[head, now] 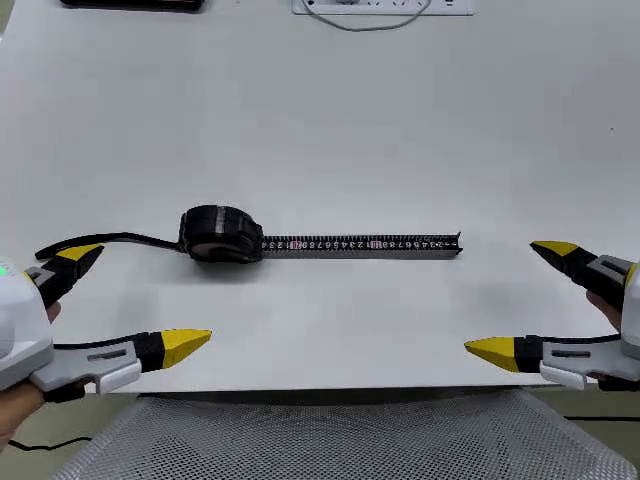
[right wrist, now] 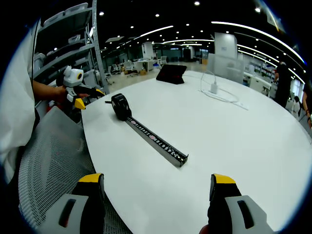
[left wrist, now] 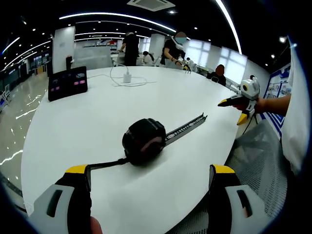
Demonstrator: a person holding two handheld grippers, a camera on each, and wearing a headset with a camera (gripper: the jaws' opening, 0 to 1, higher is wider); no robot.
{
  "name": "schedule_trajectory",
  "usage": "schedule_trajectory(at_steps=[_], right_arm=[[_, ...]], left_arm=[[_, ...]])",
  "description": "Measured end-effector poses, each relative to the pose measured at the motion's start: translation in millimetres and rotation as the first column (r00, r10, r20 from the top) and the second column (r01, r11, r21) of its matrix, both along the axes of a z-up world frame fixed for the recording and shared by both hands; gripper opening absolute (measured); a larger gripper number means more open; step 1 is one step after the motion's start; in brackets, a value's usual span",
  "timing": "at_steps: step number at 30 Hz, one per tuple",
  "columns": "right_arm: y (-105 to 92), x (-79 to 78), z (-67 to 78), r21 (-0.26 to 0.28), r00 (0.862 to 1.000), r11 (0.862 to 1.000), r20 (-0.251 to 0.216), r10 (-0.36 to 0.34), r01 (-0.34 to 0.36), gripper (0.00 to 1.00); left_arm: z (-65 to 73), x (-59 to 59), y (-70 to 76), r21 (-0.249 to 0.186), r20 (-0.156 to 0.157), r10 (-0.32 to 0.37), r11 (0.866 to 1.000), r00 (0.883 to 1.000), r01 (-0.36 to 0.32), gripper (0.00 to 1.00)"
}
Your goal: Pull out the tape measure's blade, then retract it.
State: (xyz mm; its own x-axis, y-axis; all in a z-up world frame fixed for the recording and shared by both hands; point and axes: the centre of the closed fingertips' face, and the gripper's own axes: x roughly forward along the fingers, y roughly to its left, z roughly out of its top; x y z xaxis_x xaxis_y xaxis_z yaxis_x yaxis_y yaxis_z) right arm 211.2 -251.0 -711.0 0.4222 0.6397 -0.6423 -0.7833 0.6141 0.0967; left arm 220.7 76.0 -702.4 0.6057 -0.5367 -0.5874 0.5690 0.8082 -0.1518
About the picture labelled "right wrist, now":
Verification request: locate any person's body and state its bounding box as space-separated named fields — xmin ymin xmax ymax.
xmin=0 ymin=19 xmax=41 ymax=185

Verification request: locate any person's left forearm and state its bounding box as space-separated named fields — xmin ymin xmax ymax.
xmin=32 ymin=79 xmax=56 ymax=102

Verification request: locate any grey mesh chair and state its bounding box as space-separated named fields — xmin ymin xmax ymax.
xmin=18 ymin=106 xmax=134 ymax=234

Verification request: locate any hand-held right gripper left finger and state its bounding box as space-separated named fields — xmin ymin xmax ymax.
xmin=36 ymin=173 xmax=106 ymax=234

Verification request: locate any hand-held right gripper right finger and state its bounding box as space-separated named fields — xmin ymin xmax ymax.
xmin=207 ymin=173 xmax=281 ymax=234

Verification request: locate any grey metal shelf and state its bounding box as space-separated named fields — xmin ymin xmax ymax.
xmin=31 ymin=0 xmax=111 ymax=100

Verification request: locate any white charger cable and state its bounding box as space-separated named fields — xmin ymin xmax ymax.
xmin=200 ymin=70 xmax=250 ymax=111

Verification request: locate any black tape measure with blade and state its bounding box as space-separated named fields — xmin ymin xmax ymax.
xmin=105 ymin=93 xmax=190 ymax=168

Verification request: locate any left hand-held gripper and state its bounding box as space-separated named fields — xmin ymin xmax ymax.
xmin=56 ymin=65 xmax=106 ymax=111

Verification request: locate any frosted partition panel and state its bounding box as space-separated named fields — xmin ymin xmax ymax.
xmin=207 ymin=53 xmax=245 ymax=85

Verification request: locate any black tablet with stand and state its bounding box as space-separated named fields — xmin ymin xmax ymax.
xmin=156 ymin=64 xmax=188 ymax=85

